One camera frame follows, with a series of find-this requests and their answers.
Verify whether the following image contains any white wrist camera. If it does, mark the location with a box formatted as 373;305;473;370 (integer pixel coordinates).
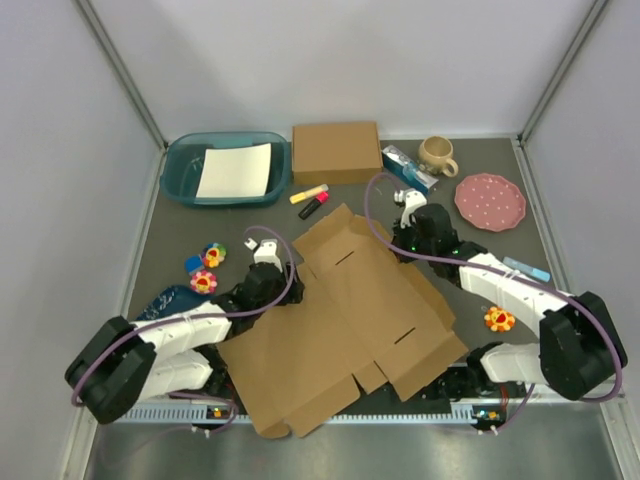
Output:
394;189;427;229
244;238;283;272

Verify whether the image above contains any blue toothbrush package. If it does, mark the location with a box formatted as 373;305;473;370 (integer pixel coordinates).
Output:
381;145;438;195

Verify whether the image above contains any white paper sheet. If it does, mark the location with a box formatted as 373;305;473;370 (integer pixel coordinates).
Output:
196;143;271;199

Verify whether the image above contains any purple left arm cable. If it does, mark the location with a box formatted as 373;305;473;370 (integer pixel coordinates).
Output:
69;225;296;441

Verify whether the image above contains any grey slotted cable duct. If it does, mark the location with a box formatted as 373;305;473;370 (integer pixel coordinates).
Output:
118;402;503;425

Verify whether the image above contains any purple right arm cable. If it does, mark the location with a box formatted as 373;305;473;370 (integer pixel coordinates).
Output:
363;172;629;436

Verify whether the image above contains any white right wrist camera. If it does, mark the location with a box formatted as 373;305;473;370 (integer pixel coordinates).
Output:
394;189;427;229

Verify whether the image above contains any dark blue patterned pouch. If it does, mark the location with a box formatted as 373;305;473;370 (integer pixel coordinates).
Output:
135;285;213;321

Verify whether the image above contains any black pink highlighter pen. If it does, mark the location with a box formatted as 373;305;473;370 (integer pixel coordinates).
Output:
298;192;329;220

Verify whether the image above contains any beige ceramic mug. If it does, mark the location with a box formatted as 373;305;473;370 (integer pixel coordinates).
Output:
418;136;459;178

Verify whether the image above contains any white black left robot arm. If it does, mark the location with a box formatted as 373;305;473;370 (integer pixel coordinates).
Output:
64;262;304;424

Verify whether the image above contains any closed brown cardboard box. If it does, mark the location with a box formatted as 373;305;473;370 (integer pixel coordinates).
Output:
292;121;383;185

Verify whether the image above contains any pink dotted plate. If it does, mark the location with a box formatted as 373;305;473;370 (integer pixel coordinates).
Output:
454;173;527;233

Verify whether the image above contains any teal plastic bin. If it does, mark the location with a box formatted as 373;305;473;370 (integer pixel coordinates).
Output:
160;131;292;207

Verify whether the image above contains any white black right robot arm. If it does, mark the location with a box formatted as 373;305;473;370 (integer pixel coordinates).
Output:
392;199;627;401

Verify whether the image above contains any light blue marker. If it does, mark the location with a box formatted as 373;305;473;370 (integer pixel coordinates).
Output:
503;256;551;283

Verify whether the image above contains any brown cardboard box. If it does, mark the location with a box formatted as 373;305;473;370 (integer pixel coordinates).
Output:
219;206;467;439
292;121;383;185

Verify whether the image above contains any pink plush flower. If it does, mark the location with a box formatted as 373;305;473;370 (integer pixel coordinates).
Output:
190;270;218;295

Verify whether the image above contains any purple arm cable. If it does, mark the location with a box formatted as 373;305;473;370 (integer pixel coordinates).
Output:
363;172;629;436
69;225;296;441

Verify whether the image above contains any orange plush flower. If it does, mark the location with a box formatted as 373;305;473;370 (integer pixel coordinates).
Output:
484;306;516;333

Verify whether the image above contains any yellow highlighter pen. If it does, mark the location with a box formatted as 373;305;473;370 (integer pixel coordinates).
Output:
289;184;329;205

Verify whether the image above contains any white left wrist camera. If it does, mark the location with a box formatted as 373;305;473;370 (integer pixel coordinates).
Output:
244;238;283;272

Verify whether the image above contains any green yellow plush flower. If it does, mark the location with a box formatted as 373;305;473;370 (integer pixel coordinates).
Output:
201;242;227;269

